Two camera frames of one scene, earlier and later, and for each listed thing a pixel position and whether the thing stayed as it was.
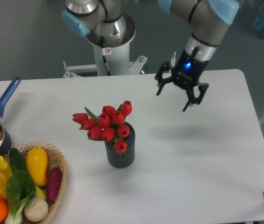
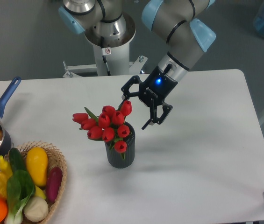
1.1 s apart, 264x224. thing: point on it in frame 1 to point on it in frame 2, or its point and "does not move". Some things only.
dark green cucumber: [16, 160] does not move
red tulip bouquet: [109, 125] does not move
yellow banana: [39, 192] does not move
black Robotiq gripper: [187, 74] to [152, 91]
